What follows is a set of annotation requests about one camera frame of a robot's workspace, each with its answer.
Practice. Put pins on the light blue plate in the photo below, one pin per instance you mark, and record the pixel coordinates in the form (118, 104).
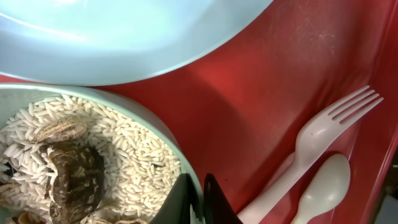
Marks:
(107, 42)

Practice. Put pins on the red plastic tray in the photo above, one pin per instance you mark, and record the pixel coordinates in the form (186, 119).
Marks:
(237, 111)

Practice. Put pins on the white plastic fork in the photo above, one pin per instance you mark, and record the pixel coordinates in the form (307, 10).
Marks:
(312, 141)

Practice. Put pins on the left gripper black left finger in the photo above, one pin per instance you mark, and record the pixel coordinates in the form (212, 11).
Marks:
(176, 208)

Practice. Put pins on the food scraps and rice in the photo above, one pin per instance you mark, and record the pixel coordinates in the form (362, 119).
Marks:
(70, 160)

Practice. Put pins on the white plastic spoon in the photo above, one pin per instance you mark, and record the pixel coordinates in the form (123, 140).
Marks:
(326, 190)

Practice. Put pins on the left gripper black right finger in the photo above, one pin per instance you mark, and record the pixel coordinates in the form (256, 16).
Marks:
(217, 208)

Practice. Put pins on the green bowl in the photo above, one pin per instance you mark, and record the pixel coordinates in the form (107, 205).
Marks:
(15, 96)

